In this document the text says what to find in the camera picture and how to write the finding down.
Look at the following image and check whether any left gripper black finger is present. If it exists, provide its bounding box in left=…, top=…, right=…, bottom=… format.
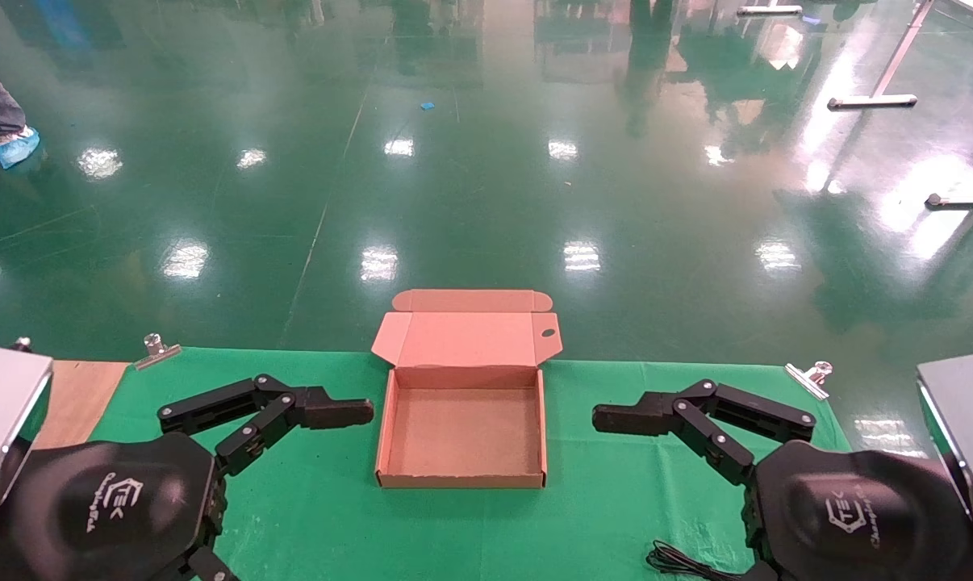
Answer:
left=157, top=374, right=374, bottom=477

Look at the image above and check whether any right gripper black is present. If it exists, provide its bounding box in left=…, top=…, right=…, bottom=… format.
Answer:
left=737, top=440, right=973, bottom=581

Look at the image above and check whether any green table cloth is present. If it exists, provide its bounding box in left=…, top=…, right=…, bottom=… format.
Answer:
left=91, top=347, right=854, bottom=581

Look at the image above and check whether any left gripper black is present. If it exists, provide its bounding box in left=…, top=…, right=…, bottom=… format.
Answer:
left=4, top=432, right=242, bottom=581

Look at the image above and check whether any black corded device with plug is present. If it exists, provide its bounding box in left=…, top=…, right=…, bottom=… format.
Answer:
left=646, top=539, right=745, bottom=581

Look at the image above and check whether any open brown cardboard box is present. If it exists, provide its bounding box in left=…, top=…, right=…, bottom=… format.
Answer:
left=371, top=289, right=564, bottom=490

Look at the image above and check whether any left silver wrist camera mount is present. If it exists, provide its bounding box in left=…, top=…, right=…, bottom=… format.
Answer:
left=0, top=345, right=54, bottom=521

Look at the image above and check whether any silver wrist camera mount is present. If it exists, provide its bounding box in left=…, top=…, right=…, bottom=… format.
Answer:
left=0, top=345, right=54, bottom=521
left=917, top=351, right=973, bottom=540

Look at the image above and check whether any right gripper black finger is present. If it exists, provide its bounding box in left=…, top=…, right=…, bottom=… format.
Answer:
left=591, top=379, right=816, bottom=485

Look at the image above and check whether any grey foot bar black cap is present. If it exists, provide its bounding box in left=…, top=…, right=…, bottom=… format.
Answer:
left=925, top=173, right=973, bottom=211

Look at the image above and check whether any silver metal cloth clip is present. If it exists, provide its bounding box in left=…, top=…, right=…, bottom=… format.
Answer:
left=783, top=361, right=834, bottom=401
left=134, top=333, right=182, bottom=370

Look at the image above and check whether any metal table leg with foot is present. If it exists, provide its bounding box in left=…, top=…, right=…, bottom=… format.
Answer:
left=827, top=0, right=936, bottom=111

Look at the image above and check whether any blue shoe cover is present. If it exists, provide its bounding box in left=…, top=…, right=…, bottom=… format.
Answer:
left=0, top=127, right=41, bottom=170

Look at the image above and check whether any right silver wrist camera mount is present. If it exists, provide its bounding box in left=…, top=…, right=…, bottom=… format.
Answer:
left=917, top=351, right=973, bottom=540

